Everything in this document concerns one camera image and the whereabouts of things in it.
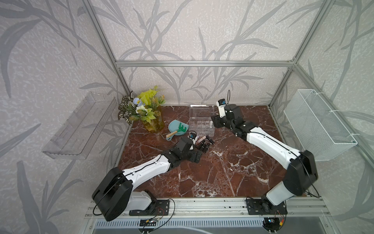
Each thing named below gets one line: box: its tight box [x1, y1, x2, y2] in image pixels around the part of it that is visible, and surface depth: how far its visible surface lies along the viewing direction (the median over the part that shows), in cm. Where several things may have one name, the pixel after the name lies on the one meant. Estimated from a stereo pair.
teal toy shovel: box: [165, 119, 189, 141], surface depth 106 cm
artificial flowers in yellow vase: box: [117, 85, 166, 134], surface depth 90 cm
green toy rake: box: [176, 122, 187, 133], surface depth 107 cm
